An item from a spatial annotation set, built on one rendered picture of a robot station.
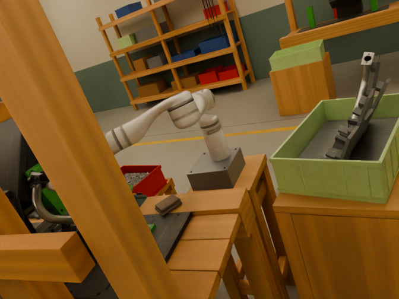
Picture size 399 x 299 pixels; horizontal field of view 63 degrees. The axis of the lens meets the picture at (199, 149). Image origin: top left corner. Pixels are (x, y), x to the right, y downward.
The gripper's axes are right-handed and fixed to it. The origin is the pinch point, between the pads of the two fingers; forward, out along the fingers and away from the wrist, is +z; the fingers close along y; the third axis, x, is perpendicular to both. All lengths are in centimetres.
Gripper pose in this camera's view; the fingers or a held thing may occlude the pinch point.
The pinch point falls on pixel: (38, 184)
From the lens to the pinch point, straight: 129.8
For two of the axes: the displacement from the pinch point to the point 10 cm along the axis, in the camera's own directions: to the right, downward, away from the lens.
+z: -7.7, 3.7, 5.1
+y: -6.2, -2.6, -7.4
